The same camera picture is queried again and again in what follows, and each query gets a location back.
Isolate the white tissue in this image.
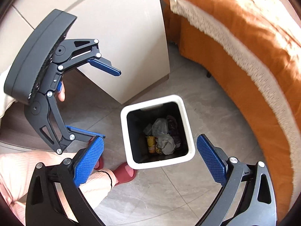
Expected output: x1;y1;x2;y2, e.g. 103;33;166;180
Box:
156;134;176;155

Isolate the beige cabinet panel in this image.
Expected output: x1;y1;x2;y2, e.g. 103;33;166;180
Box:
63;0;171;105

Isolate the yellow cup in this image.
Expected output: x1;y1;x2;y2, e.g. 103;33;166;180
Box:
146;135;157;154

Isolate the white lace bed cover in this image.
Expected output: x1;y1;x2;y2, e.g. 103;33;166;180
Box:
156;0;301;156

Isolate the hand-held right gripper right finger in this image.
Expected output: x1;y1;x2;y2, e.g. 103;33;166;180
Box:
196;134;277;226

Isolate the person's leg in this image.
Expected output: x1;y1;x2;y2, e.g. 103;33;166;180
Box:
0;153;118;226

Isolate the white trash bin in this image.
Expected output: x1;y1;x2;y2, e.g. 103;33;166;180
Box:
120;95;195;169

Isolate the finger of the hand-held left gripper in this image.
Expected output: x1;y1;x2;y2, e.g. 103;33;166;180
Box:
24;91;105;154
52;38;121;77

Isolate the clear plastic bag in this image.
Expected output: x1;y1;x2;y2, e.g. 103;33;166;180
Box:
152;118;168;137

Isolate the orange blanket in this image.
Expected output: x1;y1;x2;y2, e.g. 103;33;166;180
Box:
162;0;301;217

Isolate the purple wrapper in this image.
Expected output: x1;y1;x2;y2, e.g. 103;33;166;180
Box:
166;115;181;146

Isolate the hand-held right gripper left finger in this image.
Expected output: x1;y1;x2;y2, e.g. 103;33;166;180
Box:
25;135;105;226

